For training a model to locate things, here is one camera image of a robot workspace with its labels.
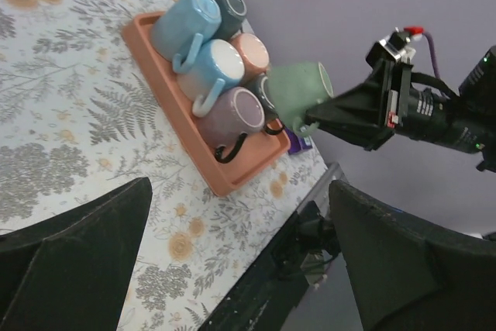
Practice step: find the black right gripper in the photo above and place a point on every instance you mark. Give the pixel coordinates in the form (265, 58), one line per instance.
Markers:
(411, 105)

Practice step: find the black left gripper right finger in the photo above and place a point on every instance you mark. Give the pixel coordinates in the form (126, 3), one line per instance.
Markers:
(408, 273)

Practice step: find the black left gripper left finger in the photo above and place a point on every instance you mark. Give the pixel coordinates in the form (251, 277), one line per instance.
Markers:
(72, 271)

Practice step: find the green ceramic mug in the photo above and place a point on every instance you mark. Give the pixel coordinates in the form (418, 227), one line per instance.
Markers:
(295, 88)

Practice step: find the purple ceramic mug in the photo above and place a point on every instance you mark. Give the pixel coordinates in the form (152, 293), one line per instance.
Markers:
(236, 115)

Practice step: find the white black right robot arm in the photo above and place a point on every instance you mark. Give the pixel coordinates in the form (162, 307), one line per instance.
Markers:
(470, 125)

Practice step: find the dark grey mug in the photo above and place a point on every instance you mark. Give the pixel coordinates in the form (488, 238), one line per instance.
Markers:
(259, 87)

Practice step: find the peach pink mug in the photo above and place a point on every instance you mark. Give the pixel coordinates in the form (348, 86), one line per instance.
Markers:
(253, 52)

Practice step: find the blue white gradient mug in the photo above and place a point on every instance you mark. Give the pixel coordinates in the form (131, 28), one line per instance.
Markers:
(216, 68)

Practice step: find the dark teal mug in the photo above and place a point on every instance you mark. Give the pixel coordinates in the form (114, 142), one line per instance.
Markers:
(233, 13)

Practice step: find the light blue mug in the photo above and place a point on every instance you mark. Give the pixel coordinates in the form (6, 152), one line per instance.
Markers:
(180, 32)

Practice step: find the purple small packet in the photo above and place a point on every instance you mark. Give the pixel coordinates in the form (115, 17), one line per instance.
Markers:
(298, 144)

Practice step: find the terracotta pink tray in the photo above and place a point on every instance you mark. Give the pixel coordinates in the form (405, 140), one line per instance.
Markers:
(259, 151)

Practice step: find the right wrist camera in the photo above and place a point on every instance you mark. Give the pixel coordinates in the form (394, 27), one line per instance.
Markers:
(396, 46)

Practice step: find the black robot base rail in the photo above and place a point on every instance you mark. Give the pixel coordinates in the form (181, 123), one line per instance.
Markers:
(294, 260)

